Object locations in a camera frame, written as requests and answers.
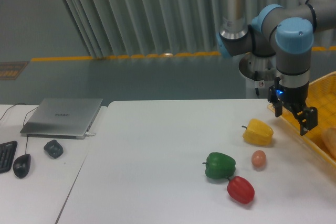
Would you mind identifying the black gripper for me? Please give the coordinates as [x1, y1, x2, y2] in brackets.
[268, 77, 318, 135]

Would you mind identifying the white usb dongle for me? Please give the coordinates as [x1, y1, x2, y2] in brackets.
[85, 132, 96, 137]

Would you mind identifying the green bell pepper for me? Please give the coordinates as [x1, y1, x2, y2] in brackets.
[203, 152, 236, 179]

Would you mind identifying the bread loaf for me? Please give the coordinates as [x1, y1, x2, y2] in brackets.
[322, 127, 336, 158]

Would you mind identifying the small black device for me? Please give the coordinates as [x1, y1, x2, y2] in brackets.
[44, 140, 64, 159]

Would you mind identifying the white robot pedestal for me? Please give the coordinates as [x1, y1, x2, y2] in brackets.
[239, 53, 276, 99]

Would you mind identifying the black keyboard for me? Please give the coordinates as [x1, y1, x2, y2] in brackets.
[0, 141, 17, 174]

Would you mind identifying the black computer mouse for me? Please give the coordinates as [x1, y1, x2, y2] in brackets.
[13, 154, 31, 179]

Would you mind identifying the silver closed laptop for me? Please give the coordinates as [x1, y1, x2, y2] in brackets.
[20, 98, 103, 139]

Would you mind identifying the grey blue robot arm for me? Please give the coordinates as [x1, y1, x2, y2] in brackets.
[217, 0, 335, 135]

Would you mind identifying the yellow bell pepper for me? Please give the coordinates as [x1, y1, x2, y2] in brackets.
[242, 119, 274, 146]

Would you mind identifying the red bell pepper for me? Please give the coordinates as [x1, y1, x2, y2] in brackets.
[227, 176, 255, 205]

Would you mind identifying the yellow plastic basket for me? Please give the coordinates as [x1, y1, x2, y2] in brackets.
[267, 71, 336, 167]

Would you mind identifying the brown egg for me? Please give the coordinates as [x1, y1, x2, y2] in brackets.
[251, 150, 266, 168]

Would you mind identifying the black mouse cable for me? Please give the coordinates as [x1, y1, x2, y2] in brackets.
[23, 109, 39, 155]

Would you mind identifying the pleated grey curtain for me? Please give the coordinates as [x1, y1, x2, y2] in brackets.
[49, 0, 309, 59]

